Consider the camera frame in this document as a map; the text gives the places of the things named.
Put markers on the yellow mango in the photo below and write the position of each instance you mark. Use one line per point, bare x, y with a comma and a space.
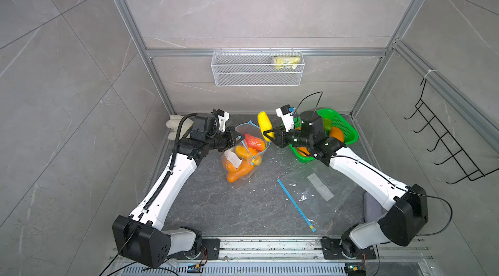
264, 123

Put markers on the green plastic basket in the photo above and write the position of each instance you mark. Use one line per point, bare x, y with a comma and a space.
350, 134

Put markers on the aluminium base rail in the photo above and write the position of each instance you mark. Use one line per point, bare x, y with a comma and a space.
304, 255

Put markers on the clear zip-top bag blue zipper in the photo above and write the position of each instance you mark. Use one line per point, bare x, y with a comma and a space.
254, 130

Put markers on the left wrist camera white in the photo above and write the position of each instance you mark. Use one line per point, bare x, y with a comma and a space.
221, 118

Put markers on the green mango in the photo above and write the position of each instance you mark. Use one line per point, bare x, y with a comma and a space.
327, 125

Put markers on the white plush teddy bear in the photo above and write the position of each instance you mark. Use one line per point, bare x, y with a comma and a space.
173, 125

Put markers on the purple round pad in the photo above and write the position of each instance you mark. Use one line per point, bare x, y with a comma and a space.
373, 211

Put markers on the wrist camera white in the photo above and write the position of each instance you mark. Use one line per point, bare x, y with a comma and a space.
286, 114
221, 118

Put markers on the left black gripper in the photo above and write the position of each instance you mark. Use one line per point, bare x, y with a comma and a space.
227, 141

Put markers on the black wire wall hook rack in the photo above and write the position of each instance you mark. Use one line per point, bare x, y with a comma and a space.
467, 168

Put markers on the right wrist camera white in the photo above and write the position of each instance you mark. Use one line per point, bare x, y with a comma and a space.
286, 114

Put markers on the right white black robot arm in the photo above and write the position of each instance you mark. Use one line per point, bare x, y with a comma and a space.
406, 206

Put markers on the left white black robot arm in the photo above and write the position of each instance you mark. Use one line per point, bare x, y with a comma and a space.
139, 236

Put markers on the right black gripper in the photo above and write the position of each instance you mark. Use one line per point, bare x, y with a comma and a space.
281, 137

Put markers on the yellow sponge in wire basket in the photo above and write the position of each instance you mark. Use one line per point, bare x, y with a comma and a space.
286, 62

